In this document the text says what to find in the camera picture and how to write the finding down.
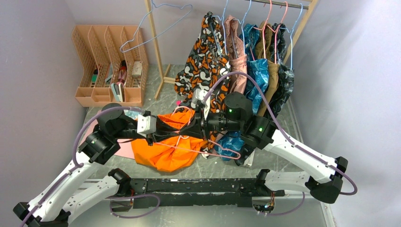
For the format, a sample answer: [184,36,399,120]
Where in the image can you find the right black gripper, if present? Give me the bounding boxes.
[179,106,243,141]

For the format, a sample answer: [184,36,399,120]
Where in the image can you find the pink wire hanger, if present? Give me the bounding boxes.
[155,106,241,160]

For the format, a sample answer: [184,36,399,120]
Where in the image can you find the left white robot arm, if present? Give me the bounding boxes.
[13,103,179,227]

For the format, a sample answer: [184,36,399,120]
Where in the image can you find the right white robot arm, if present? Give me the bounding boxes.
[179,92,348,204]

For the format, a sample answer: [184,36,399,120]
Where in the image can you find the blue patterned shorts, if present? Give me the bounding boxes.
[215,24,268,166]

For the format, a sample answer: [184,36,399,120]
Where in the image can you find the orange camouflage shorts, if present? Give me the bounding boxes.
[173,12,232,160]

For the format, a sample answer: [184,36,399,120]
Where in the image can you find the pink shorts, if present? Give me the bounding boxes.
[224,15,247,94]

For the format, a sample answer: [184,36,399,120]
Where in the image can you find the brown shorts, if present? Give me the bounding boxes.
[255,22,279,105]

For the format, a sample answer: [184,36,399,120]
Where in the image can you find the blue packaged item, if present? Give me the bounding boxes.
[124,110,142,120]

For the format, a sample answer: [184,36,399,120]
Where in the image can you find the pink clipboard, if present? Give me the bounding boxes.
[78,120,135,160]

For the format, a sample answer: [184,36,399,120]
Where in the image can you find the wooden clothes rack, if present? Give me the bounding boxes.
[144,0,319,100]

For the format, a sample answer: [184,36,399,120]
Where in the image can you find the peach file organizer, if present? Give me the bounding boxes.
[71,25,149,107]

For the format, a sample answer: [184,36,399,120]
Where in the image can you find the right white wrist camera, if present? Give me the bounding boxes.
[190,88,210,120]

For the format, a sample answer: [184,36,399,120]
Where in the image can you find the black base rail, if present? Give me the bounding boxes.
[115,178,285,208]

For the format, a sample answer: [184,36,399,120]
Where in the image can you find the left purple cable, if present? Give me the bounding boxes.
[18,106,146,227]

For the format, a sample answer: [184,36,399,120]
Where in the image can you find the purple cable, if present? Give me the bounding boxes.
[18,106,146,227]
[202,71,358,196]

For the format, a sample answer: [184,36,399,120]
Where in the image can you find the blue wire hanger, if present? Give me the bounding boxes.
[120,0,193,53]

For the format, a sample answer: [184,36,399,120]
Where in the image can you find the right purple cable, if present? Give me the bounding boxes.
[202,71,358,196]

